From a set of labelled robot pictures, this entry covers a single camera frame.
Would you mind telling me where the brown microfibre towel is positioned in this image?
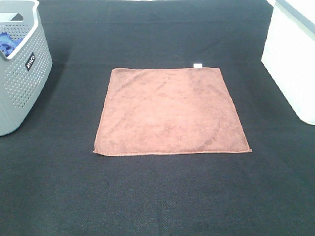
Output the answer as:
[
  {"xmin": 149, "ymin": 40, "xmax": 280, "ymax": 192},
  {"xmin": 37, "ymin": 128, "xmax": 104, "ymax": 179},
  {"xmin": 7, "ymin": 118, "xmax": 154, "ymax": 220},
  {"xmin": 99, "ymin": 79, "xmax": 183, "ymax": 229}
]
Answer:
[{"xmin": 94, "ymin": 67, "xmax": 251, "ymax": 156}]

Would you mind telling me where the black table cover cloth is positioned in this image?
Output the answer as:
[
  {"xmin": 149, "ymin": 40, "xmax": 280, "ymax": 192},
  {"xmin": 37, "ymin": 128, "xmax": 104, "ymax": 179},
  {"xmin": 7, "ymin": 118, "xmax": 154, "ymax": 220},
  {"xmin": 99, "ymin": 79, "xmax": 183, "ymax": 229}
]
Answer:
[{"xmin": 0, "ymin": 0, "xmax": 315, "ymax": 236}]

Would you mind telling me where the grey perforated laundry basket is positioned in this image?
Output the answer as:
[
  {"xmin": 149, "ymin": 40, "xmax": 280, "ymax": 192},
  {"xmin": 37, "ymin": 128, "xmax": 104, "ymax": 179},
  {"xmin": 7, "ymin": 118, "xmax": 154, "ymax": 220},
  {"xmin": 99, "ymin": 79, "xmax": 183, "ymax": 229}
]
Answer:
[{"xmin": 0, "ymin": 0, "xmax": 53, "ymax": 136}]

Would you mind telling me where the white storage bin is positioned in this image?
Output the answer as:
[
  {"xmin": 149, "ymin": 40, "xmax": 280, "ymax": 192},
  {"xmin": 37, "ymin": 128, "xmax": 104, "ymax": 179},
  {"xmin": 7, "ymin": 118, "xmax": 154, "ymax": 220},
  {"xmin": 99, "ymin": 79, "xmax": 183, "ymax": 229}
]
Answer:
[{"xmin": 261, "ymin": 0, "xmax": 315, "ymax": 125}]

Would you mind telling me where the blue cloth in basket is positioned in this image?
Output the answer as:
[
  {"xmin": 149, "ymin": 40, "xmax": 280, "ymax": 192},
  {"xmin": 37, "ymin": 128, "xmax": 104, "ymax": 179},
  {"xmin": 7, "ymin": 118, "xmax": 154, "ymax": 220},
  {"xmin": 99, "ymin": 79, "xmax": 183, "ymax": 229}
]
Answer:
[{"xmin": 0, "ymin": 32, "xmax": 23, "ymax": 57}]

